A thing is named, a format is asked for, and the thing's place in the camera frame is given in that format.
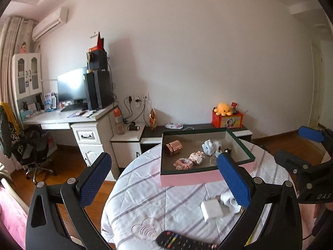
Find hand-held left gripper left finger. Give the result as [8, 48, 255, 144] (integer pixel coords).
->
[26, 152, 112, 250]

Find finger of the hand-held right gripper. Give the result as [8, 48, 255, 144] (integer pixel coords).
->
[299, 126, 333, 144]
[274, 150, 316, 185]

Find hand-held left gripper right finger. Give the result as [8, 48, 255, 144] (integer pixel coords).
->
[217, 151, 303, 250]

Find white charger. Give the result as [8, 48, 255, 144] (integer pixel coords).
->
[200, 199, 224, 223]

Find pink white brick figure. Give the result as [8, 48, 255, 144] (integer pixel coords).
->
[188, 151, 204, 165]

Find pink box with dark rim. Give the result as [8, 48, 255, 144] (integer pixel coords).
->
[160, 128, 257, 187]

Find pink brick model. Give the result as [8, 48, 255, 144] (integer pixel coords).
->
[173, 157, 193, 170]

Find rose gold cylinder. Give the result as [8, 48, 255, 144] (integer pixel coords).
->
[164, 141, 182, 157]

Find black remote control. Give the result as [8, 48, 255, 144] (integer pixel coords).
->
[155, 230, 217, 250]

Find person's pink clothing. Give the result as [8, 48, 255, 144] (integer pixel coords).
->
[299, 202, 333, 250]

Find low white cabinet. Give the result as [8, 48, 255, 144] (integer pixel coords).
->
[111, 124, 146, 168]

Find white desk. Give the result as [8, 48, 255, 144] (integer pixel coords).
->
[22, 104, 118, 182]

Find white door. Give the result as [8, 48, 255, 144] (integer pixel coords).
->
[308, 40, 329, 130]

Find red storage box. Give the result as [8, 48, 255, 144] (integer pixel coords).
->
[211, 111, 244, 128]

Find bottle with orange cap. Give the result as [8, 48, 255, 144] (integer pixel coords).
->
[114, 109, 125, 135]

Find colourful booklet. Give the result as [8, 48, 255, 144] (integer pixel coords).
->
[67, 111, 97, 118]

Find black office chair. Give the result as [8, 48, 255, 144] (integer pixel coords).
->
[0, 103, 57, 180]

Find orange octopus plush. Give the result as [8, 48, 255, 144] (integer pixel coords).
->
[214, 103, 234, 116]

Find black low bench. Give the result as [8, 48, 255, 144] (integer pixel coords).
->
[140, 124, 253, 144]

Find black keyboard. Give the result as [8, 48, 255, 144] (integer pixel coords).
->
[62, 104, 88, 111]

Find anatomical figurine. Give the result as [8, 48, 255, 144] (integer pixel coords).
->
[149, 109, 158, 130]

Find black computer tower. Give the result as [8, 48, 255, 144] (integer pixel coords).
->
[83, 69, 114, 110]

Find blue box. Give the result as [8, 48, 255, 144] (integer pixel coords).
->
[44, 92, 57, 111]

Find pink bedding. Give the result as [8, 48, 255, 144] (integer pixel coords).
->
[0, 185, 30, 250]

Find black computer monitor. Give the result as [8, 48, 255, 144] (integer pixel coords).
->
[57, 67, 88, 104]

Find dark printed jacket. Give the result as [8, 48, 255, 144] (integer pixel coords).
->
[0, 103, 26, 158]

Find black speaker box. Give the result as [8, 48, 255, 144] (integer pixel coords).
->
[87, 50, 108, 71]

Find white glass-door cabinet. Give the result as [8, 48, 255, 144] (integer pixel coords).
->
[12, 53, 43, 110]

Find red triangular box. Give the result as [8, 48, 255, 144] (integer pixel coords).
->
[89, 32, 105, 52]

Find white air conditioner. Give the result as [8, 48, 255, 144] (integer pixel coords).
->
[32, 7, 69, 41]

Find black power cable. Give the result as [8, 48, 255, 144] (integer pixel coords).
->
[123, 97, 147, 124]

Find white wall sockets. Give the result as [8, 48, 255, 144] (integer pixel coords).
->
[127, 93, 150, 108]

